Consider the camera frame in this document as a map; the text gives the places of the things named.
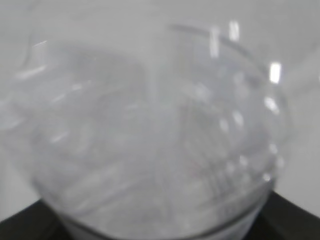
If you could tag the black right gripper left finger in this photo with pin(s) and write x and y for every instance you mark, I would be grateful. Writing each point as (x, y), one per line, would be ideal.
(35, 222)

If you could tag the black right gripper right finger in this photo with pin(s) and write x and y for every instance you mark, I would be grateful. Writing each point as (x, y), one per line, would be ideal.
(280, 219)

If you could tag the clear plastic water bottle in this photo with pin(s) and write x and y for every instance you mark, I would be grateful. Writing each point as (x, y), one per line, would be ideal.
(159, 119)

